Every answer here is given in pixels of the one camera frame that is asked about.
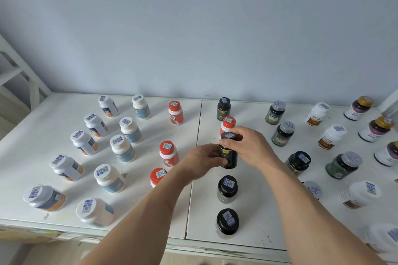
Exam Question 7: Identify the person's left hand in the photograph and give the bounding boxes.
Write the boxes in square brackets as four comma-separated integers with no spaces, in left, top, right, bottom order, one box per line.
[177,143,229,181]

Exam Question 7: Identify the person's right hand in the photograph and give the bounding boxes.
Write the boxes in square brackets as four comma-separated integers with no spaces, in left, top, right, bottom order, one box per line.
[219,126,280,171]

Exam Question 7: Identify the black bottle black cap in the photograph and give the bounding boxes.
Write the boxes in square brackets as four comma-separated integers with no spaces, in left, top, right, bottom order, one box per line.
[215,208,240,240]
[218,132,243,170]
[216,97,232,122]
[284,151,312,175]
[216,175,239,204]

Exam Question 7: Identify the red bottle red cap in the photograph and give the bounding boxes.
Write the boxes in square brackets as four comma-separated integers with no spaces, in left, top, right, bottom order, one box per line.
[149,167,168,188]
[159,140,180,168]
[220,116,237,135]
[168,100,184,126]

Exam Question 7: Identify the white bottle orange label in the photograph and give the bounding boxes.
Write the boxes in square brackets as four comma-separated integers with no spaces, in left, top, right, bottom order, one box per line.
[49,154,84,182]
[83,113,109,138]
[70,130,100,157]
[23,184,67,212]
[97,95,119,118]

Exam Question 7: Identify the gold cap bottles group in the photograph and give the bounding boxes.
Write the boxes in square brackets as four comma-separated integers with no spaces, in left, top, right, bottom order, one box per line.
[343,96,374,121]

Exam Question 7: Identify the white bottle gold cap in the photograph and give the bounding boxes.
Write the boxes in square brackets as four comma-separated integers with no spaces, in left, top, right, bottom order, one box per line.
[373,141,398,168]
[358,116,396,143]

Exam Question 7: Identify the person's right forearm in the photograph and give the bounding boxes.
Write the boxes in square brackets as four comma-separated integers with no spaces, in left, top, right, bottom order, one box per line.
[264,159,386,265]

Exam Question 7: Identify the person's left forearm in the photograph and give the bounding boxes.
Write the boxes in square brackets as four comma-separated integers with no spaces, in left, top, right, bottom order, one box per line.
[79,168,193,265]

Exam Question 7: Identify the white metal shelf rack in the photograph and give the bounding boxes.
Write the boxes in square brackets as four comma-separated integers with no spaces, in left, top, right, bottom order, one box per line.
[0,0,398,265]

